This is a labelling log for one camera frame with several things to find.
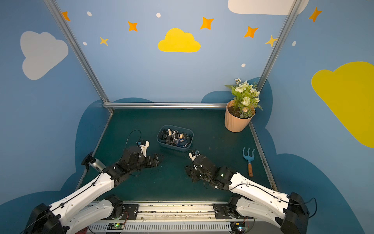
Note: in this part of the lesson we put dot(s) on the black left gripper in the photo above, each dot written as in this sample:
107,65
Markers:
147,161

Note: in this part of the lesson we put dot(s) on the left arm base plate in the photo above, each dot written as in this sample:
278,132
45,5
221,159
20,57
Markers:
124,212

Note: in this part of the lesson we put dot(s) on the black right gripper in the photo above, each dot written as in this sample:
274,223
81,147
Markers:
196,167

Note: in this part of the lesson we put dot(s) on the terracotta pot with flowers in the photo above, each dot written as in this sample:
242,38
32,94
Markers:
241,110

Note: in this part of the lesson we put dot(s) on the black rugged digital watch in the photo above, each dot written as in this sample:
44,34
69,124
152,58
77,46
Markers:
163,135

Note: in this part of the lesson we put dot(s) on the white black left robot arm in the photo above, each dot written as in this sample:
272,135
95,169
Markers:
69,215

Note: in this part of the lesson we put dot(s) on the silver black water bottle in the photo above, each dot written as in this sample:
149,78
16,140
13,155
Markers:
90,162

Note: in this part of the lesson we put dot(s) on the aluminium rail front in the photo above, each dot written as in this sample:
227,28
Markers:
178,218

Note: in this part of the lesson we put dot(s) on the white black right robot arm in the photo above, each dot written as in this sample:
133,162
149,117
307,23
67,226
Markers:
287,212

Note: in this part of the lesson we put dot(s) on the blue garden fork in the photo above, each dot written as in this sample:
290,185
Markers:
249,156

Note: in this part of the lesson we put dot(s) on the white strap chain watch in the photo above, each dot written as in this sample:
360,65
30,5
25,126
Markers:
175,135

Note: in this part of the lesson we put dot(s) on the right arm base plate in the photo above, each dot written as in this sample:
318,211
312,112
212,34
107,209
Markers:
226,211

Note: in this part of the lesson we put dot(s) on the blue plastic storage box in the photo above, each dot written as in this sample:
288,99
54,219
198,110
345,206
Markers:
170,143

